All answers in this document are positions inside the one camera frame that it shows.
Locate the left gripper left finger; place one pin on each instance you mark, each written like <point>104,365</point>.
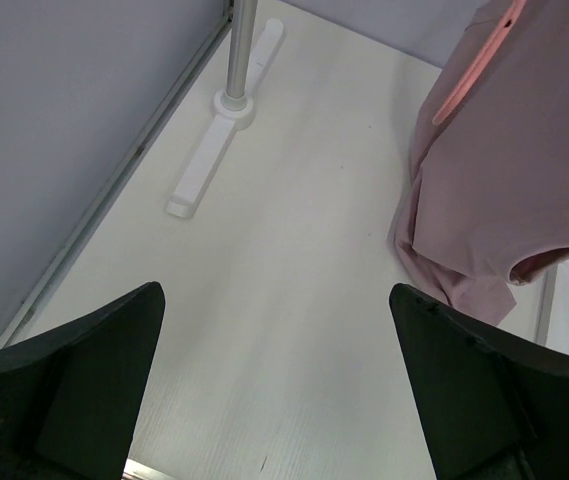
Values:
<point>70,397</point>

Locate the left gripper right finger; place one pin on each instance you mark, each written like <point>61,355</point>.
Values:
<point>491,405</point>

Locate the mauve tank top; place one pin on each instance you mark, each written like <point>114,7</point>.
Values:
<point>488,204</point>

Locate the metal clothes rack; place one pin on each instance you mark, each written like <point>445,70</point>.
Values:
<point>233,110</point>

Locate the aluminium mounting rail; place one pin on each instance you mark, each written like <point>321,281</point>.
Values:
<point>134,470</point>

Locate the pink wire hanger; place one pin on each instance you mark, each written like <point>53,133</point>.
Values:
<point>480,62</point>

